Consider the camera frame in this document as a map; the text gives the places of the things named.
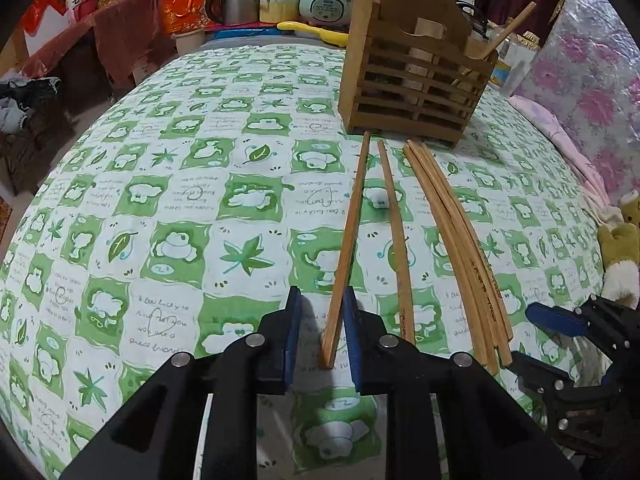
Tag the floral wrapped mattress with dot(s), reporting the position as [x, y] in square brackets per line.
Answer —
[600, 60]

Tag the pile of dark clothes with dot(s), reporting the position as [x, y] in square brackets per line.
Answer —
[30, 95]

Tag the steel electric kettle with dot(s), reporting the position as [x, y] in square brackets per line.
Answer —
[237, 2]

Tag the yellow pot with lid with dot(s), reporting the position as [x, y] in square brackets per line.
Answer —
[277, 7]

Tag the light green rice cooker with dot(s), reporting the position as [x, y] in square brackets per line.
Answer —
[325, 2]

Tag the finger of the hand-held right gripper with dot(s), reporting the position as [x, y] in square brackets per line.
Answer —
[555, 319]
[540, 372]

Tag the table with red cloth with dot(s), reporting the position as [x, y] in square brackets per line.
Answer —
[130, 30]

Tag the plush toy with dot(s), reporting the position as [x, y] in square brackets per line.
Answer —
[620, 245]

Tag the clear plastic bottle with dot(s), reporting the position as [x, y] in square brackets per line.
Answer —
[515, 67]

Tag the pink cloth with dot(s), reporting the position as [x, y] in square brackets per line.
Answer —
[540, 115]

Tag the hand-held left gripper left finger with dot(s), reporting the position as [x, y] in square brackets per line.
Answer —
[294, 330]

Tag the beige plastic bucket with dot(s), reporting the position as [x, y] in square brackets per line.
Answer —
[189, 42]

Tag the yellow frying pan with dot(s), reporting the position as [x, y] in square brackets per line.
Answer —
[320, 34]

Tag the wooden chopstick holder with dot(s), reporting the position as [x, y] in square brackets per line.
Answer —
[400, 110]

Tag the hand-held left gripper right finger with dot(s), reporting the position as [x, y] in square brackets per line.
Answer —
[350, 340]

